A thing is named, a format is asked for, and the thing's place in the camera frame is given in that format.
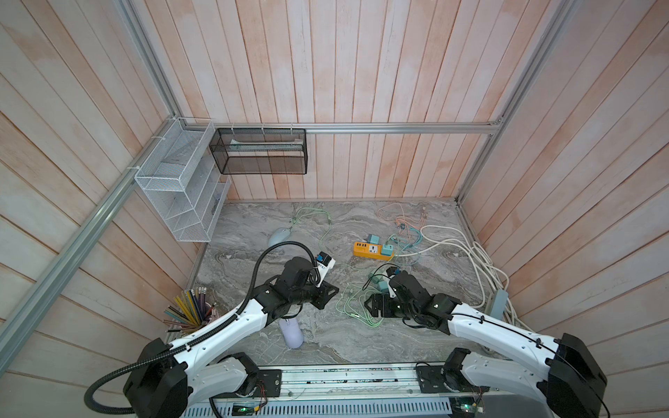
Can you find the lavender wireless mouse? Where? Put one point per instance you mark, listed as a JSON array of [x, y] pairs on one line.
[[292, 333]]

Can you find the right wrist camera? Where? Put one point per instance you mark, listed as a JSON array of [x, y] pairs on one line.
[[393, 271]]

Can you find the black mesh basket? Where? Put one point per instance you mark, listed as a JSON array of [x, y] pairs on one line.
[[262, 151]]

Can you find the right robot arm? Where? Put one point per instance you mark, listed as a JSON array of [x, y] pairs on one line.
[[560, 372]]

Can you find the white wire mesh shelf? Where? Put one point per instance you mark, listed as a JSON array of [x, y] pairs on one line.
[[182, 181]]

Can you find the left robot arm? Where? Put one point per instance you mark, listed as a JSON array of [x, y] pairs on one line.
[[209, 345]]

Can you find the light blue mouse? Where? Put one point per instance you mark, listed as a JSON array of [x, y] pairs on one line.
[[278, 236]]

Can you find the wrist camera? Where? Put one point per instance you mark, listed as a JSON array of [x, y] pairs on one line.
[[324, 264], [393, 271]]

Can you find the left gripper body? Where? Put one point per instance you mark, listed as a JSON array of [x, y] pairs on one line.
[[309, 293]]

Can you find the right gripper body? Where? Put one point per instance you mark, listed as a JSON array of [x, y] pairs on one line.
[[392, 307]]

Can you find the pink pencil cup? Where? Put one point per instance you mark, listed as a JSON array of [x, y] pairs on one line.
[[190, 311]]

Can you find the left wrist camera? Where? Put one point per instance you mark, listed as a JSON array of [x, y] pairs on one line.
[[324, 264]]

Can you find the orange power strip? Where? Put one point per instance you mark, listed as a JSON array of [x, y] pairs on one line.
[[368, 251]]

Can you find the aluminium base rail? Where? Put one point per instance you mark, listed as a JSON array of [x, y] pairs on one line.
[[321, 382]]

